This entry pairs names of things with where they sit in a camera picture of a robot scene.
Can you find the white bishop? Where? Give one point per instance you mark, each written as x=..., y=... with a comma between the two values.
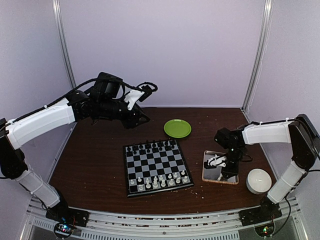
x=155, y=185

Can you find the metal wooden tray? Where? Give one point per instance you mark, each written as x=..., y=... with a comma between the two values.
x=211, y=175

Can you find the green plate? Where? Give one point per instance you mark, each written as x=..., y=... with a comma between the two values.
x=177, y=128

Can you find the white bowl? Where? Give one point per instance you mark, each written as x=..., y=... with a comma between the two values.
x=258, y=181

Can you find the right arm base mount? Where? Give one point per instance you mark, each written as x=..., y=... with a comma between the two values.
x=260, y=220

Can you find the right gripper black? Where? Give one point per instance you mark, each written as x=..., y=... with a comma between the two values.
x=233, y=172

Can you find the aluminium frame post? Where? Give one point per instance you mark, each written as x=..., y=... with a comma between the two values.
x=258, y=60
x=56, y=4

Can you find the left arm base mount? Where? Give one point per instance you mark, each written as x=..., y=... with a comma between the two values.
x=65, y=225

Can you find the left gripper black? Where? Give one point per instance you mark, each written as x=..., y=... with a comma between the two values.
x=131, y=122

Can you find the black white chessboard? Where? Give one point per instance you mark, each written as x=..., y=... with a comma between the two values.
x=154, y=158

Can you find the right aluminium frame post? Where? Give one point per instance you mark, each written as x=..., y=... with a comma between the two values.
x=258, y=60

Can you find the white corner rook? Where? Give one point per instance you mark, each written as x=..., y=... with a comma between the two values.
x=141, y=187

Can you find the white piece passed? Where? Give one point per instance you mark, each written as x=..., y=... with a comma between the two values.
x=148, y=186

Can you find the white chess piece tall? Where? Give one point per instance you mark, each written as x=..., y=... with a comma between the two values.
x=163, y=183

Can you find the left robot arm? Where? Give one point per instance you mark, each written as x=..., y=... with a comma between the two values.
x=106, y=97

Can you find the left aluminium frame post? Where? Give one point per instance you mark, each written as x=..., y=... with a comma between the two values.
x=56, y=4

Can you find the front aluminium rail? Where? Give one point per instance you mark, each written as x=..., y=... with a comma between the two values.
x=219, y=225

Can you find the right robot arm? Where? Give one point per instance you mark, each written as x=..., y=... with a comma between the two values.
x=292, y=146

